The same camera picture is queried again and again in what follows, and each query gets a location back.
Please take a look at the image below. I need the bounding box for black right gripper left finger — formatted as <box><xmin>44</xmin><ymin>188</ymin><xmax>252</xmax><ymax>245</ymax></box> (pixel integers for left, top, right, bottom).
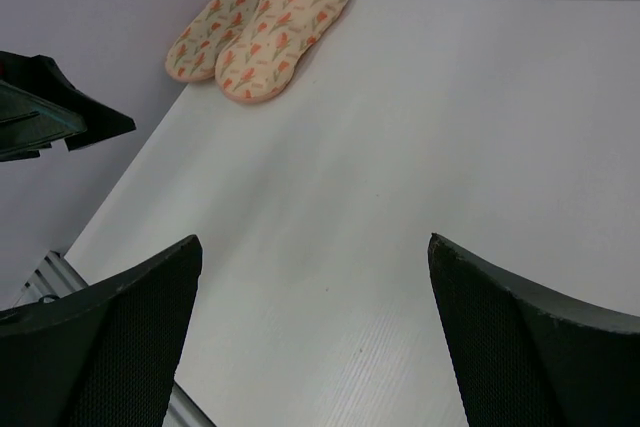
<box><xmin>0</xmin><ymin>233</ymin><xmax>204</xmax><ymax>427</ymax></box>

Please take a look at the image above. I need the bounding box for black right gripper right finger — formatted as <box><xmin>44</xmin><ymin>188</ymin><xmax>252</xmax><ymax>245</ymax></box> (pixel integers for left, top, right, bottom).
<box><xmin>428</xmin><ymin>234</ymin><xmax>639</xmax><ymax>426</ymax></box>

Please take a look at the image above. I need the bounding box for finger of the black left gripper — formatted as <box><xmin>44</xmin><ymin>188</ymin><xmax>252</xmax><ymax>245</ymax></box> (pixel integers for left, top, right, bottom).
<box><xmin>1</xmin><ymin>51</ymin><xmax>136</xmax><ymax>162</ymax></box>

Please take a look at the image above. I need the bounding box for floral laundry bag front stacked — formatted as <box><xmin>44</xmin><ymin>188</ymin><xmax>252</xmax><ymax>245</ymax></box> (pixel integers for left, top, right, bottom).
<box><xmin>215</xmin><ymin>0</ymin><xmax>348</xmax><ymax>103</ymax></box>

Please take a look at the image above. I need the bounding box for aluminium left side rail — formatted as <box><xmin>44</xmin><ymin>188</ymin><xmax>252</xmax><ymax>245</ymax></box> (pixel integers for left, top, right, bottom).
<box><xmin>0</xmin><ymin>249</ymin><xmax>221</xmax><ymax>427</ymax></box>

